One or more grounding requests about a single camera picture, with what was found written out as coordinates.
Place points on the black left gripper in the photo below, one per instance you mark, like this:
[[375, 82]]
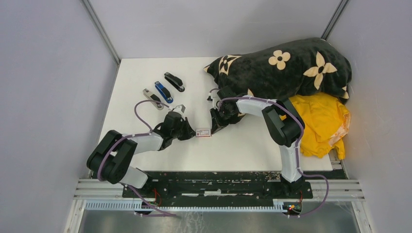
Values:
[[189, 132]]

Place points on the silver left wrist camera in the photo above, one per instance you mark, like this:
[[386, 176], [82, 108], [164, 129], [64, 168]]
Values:
[[180, 109]]

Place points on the yellow crumpled cloth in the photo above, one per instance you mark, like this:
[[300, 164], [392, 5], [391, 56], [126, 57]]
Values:
[[326, 121]]

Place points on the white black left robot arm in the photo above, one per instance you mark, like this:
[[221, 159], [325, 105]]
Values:
[[111, 159]]

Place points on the staple box with staples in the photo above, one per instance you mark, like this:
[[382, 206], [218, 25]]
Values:
[[203, 133]]

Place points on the black floral plush pillow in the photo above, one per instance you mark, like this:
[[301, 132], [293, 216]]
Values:
[[302, 67]]

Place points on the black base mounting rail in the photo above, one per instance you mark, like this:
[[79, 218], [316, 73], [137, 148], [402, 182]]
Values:
[[234, 189]]

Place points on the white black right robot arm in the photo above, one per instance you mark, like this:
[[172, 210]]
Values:
[[282, 120]]

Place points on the beige stapler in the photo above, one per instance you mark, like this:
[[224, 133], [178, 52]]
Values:
[[156, 101]]

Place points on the black stapler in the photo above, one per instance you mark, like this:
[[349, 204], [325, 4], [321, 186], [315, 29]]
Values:
[[176, 82]]

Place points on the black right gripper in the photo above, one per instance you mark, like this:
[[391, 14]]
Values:
[[216, 123]]

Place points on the blue stapler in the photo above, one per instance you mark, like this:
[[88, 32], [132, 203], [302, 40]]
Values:
[[164, 92]]

